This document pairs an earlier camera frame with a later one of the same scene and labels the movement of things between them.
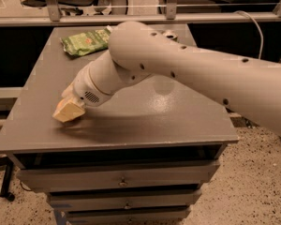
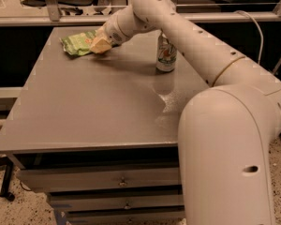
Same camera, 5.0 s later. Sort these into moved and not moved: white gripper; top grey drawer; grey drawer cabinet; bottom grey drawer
Moved: white gripper
Not moved: grey drawer cabinet; top grey drawer; bottom grey drawer
